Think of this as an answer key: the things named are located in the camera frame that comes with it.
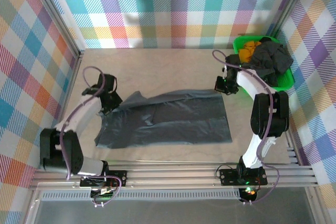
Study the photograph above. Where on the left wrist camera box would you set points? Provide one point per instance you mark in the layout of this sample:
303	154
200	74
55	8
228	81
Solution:
107	82

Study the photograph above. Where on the charcoal t-shirt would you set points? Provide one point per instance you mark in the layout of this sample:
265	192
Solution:
281	58

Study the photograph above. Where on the slate grey t-shirt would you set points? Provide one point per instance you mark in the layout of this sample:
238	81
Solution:
183	119

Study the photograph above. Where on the yellow t-shirt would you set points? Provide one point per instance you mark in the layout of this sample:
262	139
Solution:
248	51

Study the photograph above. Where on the small controller board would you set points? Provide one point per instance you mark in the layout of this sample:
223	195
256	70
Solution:
105	193
249	192

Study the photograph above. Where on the aluminium frame post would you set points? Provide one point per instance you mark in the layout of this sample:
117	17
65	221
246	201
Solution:
291	3
56	22

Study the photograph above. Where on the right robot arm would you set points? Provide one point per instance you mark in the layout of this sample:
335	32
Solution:
267	119

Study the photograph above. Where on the green plastic basket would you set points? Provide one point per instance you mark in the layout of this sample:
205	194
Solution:
284	81

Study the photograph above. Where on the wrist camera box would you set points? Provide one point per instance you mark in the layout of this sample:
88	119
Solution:
233	61
107	82

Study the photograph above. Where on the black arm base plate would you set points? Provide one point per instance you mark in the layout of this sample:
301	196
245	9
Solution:
122	178
225	176

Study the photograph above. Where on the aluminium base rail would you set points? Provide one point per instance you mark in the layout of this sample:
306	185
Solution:
170	175

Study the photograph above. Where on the grey bottom panel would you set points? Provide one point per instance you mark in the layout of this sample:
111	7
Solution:
170	212

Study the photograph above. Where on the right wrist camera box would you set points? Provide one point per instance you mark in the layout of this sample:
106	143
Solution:
233	61

